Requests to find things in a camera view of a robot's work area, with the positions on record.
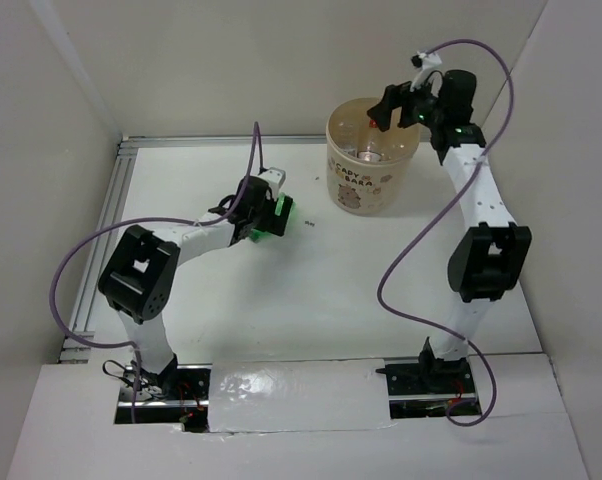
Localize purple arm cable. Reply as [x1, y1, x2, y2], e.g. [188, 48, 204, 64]
[376, 39, 515, 427]
[49, 121, 267, 426]

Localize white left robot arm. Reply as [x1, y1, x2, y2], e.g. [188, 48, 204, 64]
[98, 168, 293, 399]

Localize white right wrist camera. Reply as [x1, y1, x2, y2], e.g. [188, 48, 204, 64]
[410, 52, 442, 90]

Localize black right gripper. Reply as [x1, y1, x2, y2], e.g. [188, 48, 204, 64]
[368, 69, 448, 132]

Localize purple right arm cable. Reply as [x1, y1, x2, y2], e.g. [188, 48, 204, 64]
[376, 39, 515, 427]

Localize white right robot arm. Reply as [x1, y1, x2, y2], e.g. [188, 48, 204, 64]
[367, 70, 532, 393]

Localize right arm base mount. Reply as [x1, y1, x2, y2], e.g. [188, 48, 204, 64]
[375, 360, 482, 420]

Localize beige capybara bin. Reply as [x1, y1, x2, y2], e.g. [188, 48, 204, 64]
[326, 97, 421, 215]

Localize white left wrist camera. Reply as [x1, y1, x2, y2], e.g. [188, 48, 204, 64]
[258, 168, 286, 200]

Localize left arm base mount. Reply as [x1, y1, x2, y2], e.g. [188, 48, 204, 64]
[102, 360, 211, 433]

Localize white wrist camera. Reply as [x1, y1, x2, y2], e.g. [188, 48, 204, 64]
[258, 168, 286, 200]
[410, 52, 442, 90]

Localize aluminium frame rail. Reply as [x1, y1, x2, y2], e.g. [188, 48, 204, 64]
[58, 133, 475, 361]

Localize long clear plastic bottle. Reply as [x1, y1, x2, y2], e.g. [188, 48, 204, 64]
[329, 112, 369, 157]

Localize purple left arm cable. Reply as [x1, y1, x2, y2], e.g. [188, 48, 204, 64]
[49, 121, 267, 426]

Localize green plastic bottle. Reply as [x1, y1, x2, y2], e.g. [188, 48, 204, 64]
[248, 193, 295, 242]

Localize large red label bottle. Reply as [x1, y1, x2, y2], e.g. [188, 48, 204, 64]
[356, 119, 384, 163]

